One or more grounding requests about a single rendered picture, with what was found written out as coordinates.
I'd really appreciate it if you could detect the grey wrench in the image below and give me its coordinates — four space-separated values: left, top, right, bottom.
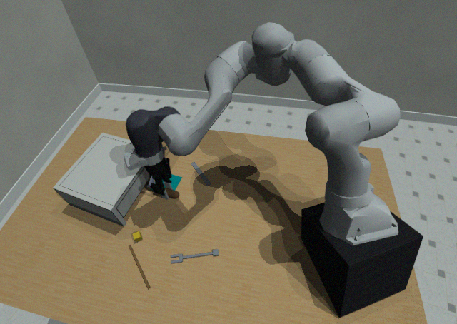
171 249 219 263

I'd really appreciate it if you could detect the small yellow cube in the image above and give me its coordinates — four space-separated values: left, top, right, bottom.
133 231 143 242

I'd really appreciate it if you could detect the teal square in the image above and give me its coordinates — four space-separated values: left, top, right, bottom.
170 174 182 191

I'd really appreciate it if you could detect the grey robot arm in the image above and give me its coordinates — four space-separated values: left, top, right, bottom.
124 22 401 245

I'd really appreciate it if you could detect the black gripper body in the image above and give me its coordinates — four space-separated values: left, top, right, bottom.
144 158 166 179

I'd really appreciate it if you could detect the grey flat bar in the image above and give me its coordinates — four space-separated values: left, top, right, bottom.
191 162 211 186

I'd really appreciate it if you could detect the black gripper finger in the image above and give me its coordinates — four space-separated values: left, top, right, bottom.
162 158 173 190
146 173 169 200

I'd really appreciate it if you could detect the grey metal hook with dark handle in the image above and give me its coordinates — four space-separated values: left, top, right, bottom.
144 185 179 198

